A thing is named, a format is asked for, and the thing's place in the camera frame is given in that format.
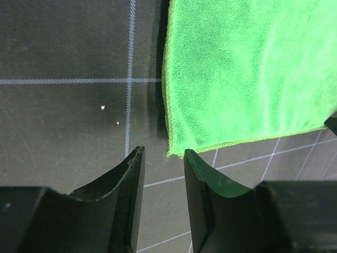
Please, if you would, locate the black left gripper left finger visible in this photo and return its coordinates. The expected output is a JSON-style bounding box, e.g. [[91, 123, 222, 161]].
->
[[1, 147, 145, 252]]

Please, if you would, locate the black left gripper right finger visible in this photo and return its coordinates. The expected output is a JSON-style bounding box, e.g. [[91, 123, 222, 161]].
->
[[184, 149, 336, 252]]

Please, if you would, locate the green microfiber towel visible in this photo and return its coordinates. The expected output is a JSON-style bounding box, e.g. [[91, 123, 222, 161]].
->
[[162, 1, 336, 157]]

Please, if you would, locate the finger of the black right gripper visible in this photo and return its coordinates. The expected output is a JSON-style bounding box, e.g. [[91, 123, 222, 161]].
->
[[324, 116, 337, 135]]

